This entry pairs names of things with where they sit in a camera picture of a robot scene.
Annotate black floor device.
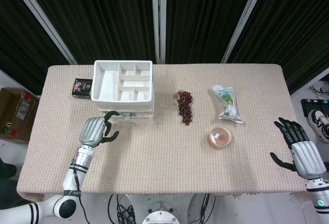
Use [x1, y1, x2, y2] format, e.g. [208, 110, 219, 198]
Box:
[300, 98, 325, 118]

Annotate white plastic drawer organizer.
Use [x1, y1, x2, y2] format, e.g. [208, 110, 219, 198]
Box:
[93, 60, 156, 122]

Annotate black pleated curtain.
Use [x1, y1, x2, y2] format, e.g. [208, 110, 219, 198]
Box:
[0, 0, 72, 95]
[22, 0, 158, 65]
[166, 0, 258, 64]
[227, 0, 329, 95]

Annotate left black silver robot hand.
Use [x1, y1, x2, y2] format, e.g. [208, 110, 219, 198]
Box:
[78, 110, 121, 149]

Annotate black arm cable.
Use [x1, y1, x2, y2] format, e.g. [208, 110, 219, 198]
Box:
[71, 154, 89, 224]

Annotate tangled floor cables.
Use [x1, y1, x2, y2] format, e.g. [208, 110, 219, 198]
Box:
[307, 84, 329, 99]

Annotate small black printed box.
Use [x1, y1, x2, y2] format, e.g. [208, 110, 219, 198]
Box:
[71, 78, 94, 99]

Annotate round tub of rubber bands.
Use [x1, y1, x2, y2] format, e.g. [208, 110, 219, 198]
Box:
[206, 125, 232, 151]

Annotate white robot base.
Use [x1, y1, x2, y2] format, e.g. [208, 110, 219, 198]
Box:
[130, 194, 196, 224]

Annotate bunch of red grapes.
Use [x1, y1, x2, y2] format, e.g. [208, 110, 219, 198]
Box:
[175, 89, 193, 126]

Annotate black and white sneaker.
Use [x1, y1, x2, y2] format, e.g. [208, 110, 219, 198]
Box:
[307, 108, 329, 143]

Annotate black base cables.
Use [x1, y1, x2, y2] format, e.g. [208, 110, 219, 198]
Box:
[107, 194, 137, 224]
[187, 194, 217, 224]

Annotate grey metal frame post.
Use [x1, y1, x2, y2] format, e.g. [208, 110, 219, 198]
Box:
[221, 0, 270, 64]
[6, 0, 78, 65]
[151, 0, 168, 64]

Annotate crumpled silver snack bag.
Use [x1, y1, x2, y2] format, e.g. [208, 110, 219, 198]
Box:
[212, 84, 245, 124]

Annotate beige woven tablecloth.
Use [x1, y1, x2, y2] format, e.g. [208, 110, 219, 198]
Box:
[15, 64, 313, 204]

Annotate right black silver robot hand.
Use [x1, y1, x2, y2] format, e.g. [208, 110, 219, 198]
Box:
[269, 117, 328, 180]

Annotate brown cardboard box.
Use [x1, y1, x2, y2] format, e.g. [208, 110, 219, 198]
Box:
[0, 87, 41, 144]

